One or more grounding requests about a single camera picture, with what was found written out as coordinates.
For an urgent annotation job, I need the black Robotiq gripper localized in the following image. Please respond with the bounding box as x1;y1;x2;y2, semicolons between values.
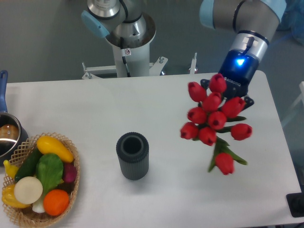
200;49;259;112

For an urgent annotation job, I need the red tulip bouquet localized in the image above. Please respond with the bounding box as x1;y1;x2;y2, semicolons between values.
180;73;253;175

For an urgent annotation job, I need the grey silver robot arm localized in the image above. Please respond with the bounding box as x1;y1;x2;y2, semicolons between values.
81;0;286;107

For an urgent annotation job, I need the dark grey ribbed vase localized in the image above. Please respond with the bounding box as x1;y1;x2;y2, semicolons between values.
116;132;149;181

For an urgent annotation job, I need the blue plastic bag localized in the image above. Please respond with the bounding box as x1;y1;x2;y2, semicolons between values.
277;0;304;46

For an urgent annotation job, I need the black device at table edge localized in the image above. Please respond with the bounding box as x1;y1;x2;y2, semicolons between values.
286;193;304;218

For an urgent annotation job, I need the purple red onion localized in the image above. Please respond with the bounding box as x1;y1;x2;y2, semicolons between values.
62;163;77;183

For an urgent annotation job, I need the yellow squash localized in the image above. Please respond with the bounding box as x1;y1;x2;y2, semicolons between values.
36;135;74;163

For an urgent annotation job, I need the green lettuce leaf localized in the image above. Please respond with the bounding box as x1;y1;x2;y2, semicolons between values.
36;153;63;197

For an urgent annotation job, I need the orange fruit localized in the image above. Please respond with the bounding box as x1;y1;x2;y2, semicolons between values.
43;189;69;216

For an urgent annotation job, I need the woven wicker basket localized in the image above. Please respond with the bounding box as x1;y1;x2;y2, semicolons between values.
1;133;80;228

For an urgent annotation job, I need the dark green cucumber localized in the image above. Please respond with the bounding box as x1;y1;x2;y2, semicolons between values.
14;147;42;183

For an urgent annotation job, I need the white round radish slice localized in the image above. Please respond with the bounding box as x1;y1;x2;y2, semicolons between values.
14;176;43;204

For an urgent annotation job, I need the yellow banana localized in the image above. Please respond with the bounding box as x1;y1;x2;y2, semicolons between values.
3;160;19;179

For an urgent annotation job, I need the yellow bell pepper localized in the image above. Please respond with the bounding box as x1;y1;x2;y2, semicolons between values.
2;184;30;209

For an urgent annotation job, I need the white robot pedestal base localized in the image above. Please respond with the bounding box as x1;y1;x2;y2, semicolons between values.
81;11;168;79

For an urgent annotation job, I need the blue handled saucepan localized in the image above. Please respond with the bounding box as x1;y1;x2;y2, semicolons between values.
0;70;28;167

